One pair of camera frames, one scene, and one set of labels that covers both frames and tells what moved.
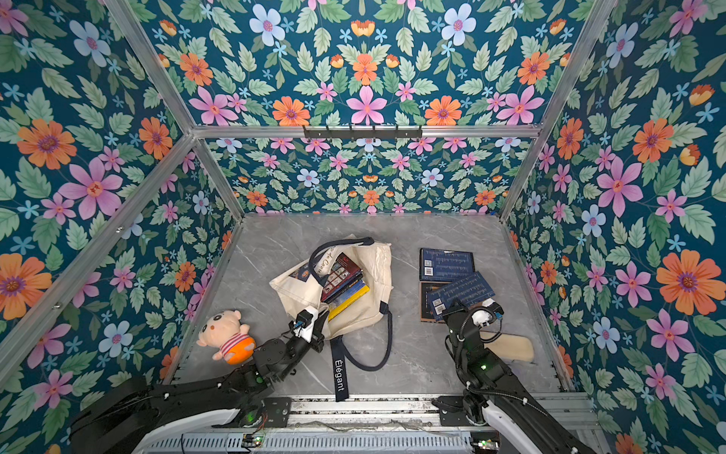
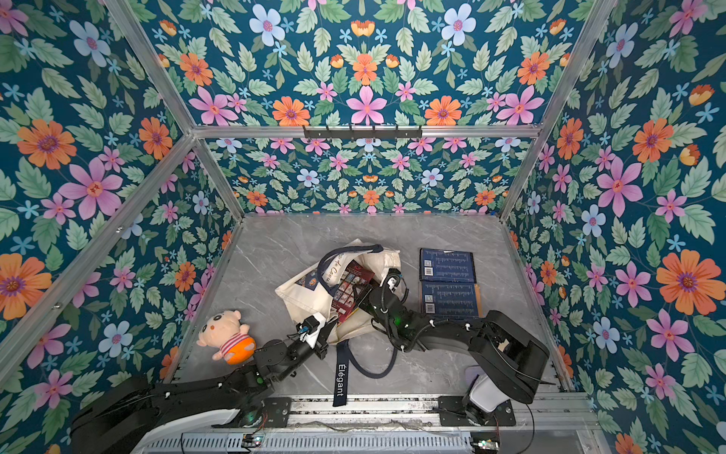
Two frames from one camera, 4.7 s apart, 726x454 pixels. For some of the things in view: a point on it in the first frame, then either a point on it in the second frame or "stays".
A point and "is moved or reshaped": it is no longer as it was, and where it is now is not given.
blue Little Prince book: x=445 y=265 stays
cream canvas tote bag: x=301 y=286 is moved or reshaped
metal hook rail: x=363 y=133 stays
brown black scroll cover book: x=425 y=311 → x=479 y=301
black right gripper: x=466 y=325 → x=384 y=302
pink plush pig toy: x=223 y=330 stays
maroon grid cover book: x=343 y=272 → x=344 y=304
